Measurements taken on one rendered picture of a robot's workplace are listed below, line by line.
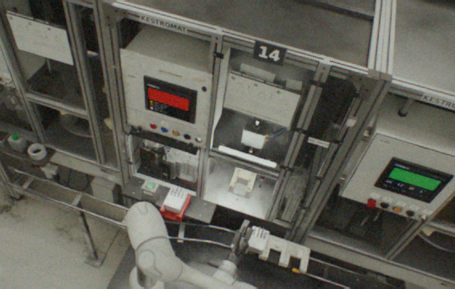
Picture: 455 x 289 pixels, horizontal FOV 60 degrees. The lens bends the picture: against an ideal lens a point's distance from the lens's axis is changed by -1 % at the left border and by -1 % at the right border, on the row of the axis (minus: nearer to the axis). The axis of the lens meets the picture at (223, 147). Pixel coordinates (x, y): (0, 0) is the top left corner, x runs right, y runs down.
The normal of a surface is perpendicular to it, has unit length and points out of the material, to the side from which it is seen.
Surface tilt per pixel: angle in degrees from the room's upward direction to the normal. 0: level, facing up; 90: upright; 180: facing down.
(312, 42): 0
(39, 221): 0
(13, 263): 0
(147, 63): 90
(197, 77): 90
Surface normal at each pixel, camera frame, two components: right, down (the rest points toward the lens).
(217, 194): 0.11, -0.65
